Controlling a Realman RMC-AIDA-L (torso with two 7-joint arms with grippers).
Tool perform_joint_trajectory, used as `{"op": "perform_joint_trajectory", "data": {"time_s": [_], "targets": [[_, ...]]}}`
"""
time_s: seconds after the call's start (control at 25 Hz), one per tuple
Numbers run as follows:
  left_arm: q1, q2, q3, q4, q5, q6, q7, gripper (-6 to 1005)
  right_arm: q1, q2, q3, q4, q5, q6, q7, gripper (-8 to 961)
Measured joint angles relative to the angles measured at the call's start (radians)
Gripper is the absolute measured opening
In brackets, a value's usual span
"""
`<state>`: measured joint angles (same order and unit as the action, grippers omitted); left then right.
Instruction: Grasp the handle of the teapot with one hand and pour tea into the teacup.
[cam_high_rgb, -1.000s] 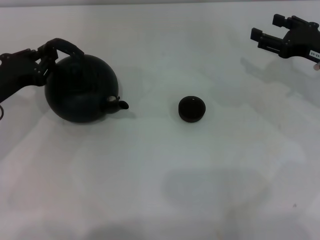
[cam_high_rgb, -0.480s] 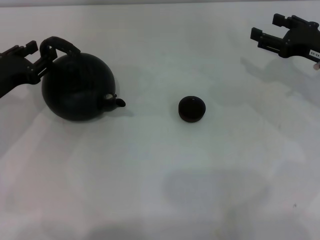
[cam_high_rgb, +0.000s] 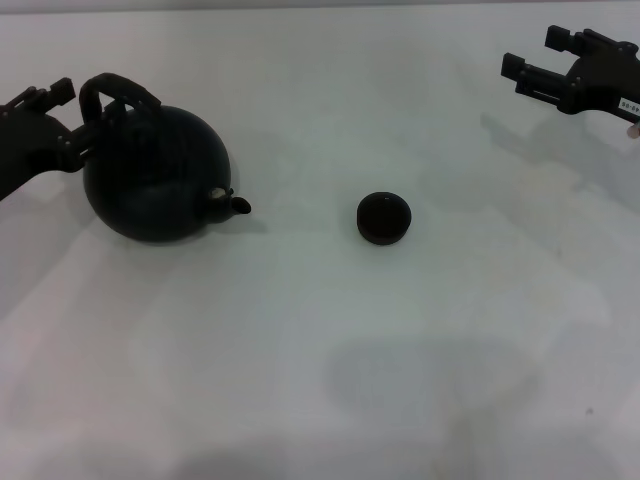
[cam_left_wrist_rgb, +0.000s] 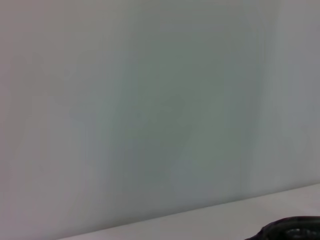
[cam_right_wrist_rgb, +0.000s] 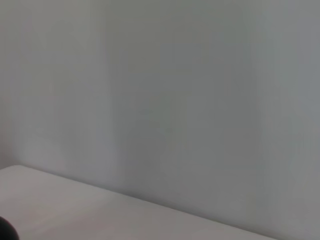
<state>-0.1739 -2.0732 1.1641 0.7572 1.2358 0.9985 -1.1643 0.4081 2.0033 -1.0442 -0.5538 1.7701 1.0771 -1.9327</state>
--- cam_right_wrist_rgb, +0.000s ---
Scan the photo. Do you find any black round teapot with handle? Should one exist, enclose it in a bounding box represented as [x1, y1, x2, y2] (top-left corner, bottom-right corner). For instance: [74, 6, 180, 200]
[0, 216, 20, 240]

